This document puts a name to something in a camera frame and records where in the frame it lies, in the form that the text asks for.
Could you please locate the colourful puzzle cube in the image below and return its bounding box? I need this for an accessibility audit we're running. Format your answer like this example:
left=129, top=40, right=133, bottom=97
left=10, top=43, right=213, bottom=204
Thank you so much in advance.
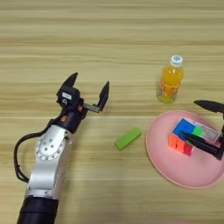
left=168, top=117, right=205, bottom=157

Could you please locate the pink round plate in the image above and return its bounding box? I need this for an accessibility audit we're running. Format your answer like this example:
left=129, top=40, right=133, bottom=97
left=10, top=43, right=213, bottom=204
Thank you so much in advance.
left=145, top=109, right=224, bottom=190

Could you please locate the orange juice bottle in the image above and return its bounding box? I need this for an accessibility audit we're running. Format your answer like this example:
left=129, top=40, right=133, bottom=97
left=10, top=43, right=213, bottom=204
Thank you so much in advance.
left=156, top=55, right=186, bottom=104

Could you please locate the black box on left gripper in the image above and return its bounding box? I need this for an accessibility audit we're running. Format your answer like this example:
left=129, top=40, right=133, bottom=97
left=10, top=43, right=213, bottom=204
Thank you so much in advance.
left=56, top=85, right=81, bottom=110

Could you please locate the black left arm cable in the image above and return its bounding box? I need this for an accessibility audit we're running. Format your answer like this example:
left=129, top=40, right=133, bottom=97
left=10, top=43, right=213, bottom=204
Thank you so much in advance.
left=12, top=130, right=49, bottom=184

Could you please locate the green rectangular block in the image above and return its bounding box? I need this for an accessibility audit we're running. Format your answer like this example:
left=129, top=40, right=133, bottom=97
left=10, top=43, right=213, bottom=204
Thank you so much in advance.
left=114, top=126, right=143, bottom=151

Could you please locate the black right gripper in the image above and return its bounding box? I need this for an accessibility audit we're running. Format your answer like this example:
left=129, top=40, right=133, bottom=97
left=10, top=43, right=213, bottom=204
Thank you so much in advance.
left=181, top=100, right=224, bottom=161

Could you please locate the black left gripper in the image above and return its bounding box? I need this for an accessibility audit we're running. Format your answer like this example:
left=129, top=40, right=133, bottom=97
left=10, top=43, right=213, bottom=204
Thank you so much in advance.
left=48, top=72, right=111, bottom=135

